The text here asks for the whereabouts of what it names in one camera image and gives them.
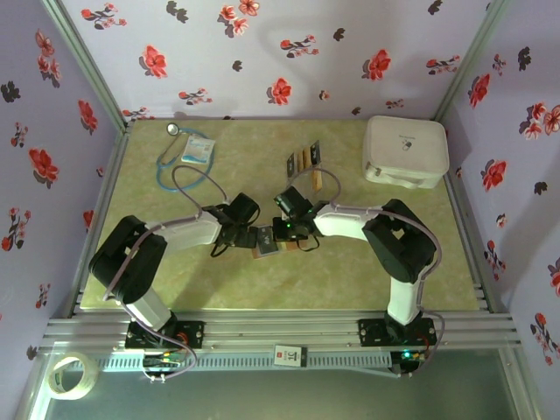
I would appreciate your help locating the aluminium corner post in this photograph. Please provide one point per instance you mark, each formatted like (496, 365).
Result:
(468, 65)
(87, 65)

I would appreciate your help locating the white blue sealed packet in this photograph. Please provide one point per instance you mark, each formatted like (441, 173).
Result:
(197, 149)

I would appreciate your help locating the black credit card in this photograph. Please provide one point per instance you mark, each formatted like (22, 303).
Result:
(291, 166)
(315, 153)
(266, 240)

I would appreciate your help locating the red white label tag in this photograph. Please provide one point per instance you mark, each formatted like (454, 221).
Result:
(289, 355)

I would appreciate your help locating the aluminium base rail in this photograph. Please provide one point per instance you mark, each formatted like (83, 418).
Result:
(280, 330)

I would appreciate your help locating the white zip case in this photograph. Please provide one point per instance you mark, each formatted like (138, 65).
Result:
(404, 149)

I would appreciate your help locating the blue stethoscope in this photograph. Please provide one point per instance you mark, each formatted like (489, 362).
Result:
(172, 128)

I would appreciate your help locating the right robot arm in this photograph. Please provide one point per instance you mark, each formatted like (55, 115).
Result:
(345, 223)

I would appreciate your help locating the aluminium side rail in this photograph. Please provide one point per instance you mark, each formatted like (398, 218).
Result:
(110, 175)
(460, 199)

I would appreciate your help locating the clear tape roll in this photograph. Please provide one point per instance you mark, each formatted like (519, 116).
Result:
(72, 396)

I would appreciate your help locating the brown leather card holder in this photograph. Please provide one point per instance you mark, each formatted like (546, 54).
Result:
(291, 247)

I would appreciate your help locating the gold credit card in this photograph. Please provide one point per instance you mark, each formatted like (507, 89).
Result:
(307, 158)
(318, 180)
(300, 160)

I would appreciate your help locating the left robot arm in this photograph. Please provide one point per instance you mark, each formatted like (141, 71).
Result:
(192, 229)

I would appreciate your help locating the small controller circuit board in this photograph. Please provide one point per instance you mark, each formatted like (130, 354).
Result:
(411, 356)
(159, 361)

